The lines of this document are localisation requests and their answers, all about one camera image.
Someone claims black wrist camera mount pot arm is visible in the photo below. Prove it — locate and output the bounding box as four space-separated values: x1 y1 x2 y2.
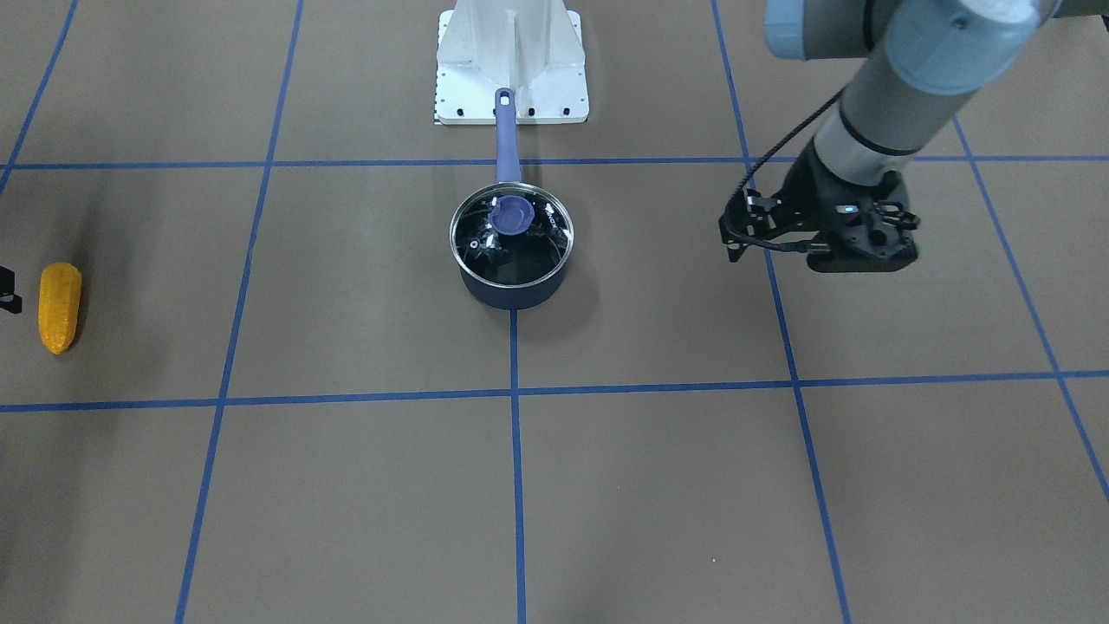
718 188 812 263

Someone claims yellow corn cob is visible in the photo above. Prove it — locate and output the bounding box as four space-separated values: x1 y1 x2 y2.
38 263 82 355

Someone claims dark blue saucepan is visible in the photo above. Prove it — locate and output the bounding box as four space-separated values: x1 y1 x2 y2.
449 88 574 309

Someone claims black cable on pot arm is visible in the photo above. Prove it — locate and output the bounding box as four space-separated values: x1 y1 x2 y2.
726 86 846 254

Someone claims glass pot lid blue knob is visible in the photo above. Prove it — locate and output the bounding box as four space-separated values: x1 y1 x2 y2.
448 182 574 289

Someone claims black gripper body corn arm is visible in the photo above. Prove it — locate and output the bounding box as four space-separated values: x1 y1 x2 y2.
0 266 23 315

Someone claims silver robot arm at pot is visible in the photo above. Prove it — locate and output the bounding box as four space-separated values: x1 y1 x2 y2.
437 1 1061 309

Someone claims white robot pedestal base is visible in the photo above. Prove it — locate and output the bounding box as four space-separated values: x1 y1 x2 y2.
433 1 590 126

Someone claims black gripper body pot arm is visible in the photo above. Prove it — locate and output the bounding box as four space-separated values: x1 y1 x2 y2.
775 145 919 273

